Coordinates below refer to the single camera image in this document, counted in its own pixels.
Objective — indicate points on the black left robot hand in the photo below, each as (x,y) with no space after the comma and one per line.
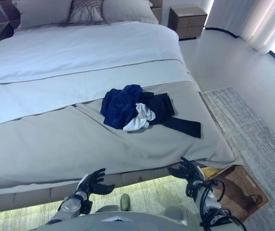
(93,181)

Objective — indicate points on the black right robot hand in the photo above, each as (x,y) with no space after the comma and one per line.
(188,172)

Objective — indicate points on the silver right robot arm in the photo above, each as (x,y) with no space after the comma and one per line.
(208,199)

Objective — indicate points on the beige bed runner blanket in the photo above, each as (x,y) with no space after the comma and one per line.
(79,146)

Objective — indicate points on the woven wicker basket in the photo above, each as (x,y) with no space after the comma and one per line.
(241,190)

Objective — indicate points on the large bed with white duvet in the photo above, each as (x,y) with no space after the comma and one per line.
(79,96)

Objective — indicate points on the grey robot foot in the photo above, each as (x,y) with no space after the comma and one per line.
(125,201)

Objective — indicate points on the grey robot torso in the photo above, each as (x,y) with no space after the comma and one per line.
(118,220)

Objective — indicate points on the black trousers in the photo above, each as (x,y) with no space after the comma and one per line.
(173,115)

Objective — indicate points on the white garment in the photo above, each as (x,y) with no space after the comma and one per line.
(141,118)

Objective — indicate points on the grey striped rug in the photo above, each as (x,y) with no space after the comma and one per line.
(250,134)

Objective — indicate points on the navy blue garment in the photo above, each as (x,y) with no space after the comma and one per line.
(119,106)

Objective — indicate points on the wooden nightstand with drawers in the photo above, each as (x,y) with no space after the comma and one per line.
(188,20)

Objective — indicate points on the white sheer curtain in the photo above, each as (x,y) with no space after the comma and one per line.
(250,21)

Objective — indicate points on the patterned grey cushion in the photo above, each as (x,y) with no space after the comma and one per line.
(85,10)

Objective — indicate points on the plain white pillow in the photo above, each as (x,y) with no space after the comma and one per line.
(129,10)
(43,12)

